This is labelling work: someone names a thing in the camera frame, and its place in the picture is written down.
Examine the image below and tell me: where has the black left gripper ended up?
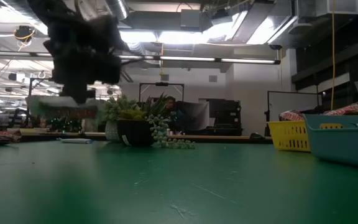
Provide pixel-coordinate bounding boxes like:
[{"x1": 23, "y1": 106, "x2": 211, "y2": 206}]
[{"x1": 44, "y1": 15, "x2": 121, "y2": 105}]

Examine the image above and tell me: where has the red white candy bar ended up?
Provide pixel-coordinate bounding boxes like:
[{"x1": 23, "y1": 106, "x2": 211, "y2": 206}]
[
  {"x1": 29, "y1": 95, "x2": 105, "y2": 119},
  {"x1": 278, "y1": 109, "x2": 306, "y2": 122}
]

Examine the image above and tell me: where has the yellow plastic basket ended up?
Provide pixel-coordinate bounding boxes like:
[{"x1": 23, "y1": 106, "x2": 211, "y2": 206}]
[{"x1": 267, "y1": 119, "x2": 314, "y2": 153}]

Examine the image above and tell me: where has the dark red candy bar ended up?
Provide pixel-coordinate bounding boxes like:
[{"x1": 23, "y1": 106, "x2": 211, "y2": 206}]
[
  {"x1": 321, "y1": 103, "x2": 358, "y2": 116},
  {"x1": 0, "y1": 129, "x2": 22, "y2": 142}
]

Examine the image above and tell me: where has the dark background plant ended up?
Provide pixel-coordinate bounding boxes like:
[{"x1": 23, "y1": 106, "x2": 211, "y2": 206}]
[{"x1": 47, "y1": 116, "x2": 83, "y2": 133}]

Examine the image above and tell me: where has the round pale green succulent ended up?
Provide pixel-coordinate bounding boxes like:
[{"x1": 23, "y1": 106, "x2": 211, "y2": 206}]
[{"x1": 99, "y1": 95, "x2": 142, "y2": 141}]

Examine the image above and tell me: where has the black monitor back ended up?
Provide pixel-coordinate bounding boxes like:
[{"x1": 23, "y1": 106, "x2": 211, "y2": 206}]
[{"x1": 175, "y1": 101, "x2": 210, "y2": 135}]

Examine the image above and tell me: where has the green table mat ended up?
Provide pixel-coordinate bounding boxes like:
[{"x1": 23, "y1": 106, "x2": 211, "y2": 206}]
[{"x1": 0, "y1": 140, "x2": 358, "y2": 224}]

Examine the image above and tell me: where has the long ceiling tube light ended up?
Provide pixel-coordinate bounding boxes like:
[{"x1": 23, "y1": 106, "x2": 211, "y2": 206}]
[{"x1": 118, "y1": 55, "x2": 282, "y2": 65}]

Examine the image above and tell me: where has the black cabinet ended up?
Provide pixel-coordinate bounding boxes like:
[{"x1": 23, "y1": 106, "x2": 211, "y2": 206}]
[{"x1": 208, "y1": 98, "x2": 244, "y2": 135}]

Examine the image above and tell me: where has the light blue plastic bin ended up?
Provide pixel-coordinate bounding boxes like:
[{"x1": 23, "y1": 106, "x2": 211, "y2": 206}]
[{"x1": 303, "y1": 113, "x2": 358, "y2": 170}]

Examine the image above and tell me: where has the black ceiling cable reel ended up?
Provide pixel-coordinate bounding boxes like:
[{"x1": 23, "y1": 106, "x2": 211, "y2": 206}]
[{"x1": 13, "y1": 25, "x2": 35, "y2": 43}]

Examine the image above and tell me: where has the black background frame stand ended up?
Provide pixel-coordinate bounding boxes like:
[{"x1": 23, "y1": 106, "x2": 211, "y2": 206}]
[{"x1": 138, "y1": 82, "x2": 185, "y2": 103}]

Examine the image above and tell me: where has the silver ceiling duct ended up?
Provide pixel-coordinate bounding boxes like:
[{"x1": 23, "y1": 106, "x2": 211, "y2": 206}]
[{"x1": 231, "y1": 0, "x2": 298, "y2": 46}]

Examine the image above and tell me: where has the yellow hanging cable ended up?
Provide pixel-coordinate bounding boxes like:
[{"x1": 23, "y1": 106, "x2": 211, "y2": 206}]
[{"x1": 329, "y1": 0, "x2": 337, "y2": 111}]

